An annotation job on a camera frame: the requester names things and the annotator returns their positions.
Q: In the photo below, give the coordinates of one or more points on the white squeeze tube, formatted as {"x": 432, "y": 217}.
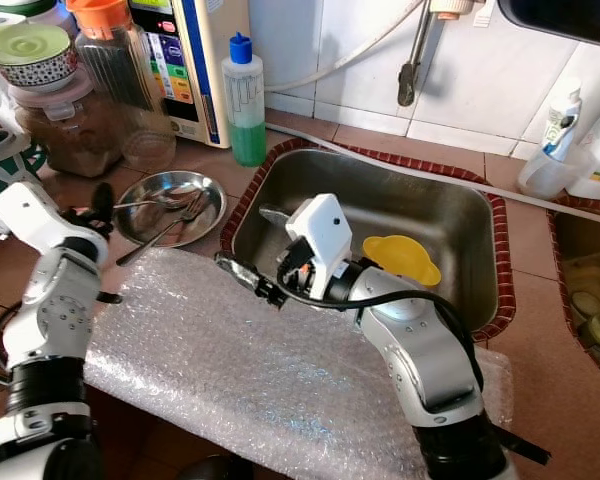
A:
{"x": 560, "y": 125}

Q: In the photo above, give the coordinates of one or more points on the clear plastic cup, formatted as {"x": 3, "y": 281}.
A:
{"x": 545, "y": 175}

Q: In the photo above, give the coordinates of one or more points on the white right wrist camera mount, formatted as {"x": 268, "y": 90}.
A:
{"x": 320, "y": 235}

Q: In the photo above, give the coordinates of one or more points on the green detergent bottle blue cap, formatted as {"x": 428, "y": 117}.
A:
{"x": 245, "y": 140}

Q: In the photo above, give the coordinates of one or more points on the patterned bowl green lid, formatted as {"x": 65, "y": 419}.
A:
{"x": 25, "y": 45}

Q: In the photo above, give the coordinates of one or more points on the white jar green band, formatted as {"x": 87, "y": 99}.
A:
{"x": 20, "y": 6}

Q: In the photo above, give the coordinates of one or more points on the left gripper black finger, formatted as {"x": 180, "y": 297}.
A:
{"x": 103, "y": 203}

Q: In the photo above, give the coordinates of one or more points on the dark blue basin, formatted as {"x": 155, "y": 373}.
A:
{"x": 560, "y": 20}

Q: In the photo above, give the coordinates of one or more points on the steel bowl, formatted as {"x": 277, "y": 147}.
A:
{"x": 170, "y": 183}

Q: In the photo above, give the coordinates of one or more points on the clear bubble wrap sheet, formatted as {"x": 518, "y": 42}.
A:
{"x": 240, "y": 380}

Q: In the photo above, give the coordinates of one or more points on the steel sink basin with drain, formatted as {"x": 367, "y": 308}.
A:
{"x": 420, "y": 200}

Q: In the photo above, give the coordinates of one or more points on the clear jar orange lid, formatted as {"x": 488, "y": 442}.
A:
{"x": 100, "y": 15}

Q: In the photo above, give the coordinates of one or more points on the clear plastic food container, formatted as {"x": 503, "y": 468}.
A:
{"x": 590, "y": 275}

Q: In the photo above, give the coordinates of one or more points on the steel sink basin holding dishes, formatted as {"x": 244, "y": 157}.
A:
{"x": 575, "y": 240}

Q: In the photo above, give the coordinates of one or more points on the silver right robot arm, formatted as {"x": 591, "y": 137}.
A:
{"x": 420, "y": 350}

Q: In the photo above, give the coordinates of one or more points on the green and white mug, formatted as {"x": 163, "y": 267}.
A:
{"x": 5, "y": 165}

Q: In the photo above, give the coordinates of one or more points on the beige water filter appliance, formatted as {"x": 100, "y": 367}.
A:
{"x": 210, "y": 70}

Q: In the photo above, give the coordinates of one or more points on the wall tap dark spout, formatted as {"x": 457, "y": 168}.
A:
{"x": 412, "y": 70}

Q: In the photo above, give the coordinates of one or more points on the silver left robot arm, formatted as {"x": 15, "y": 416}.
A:
{"x": 50, "y": 330}

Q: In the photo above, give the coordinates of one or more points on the brown filled jar pink lid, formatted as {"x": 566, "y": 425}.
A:
{"x": 65, "y": 145}

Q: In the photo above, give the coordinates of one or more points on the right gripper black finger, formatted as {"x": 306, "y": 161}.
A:
{"x": 245, "y": 277}
{"x": 276, "y": 217}

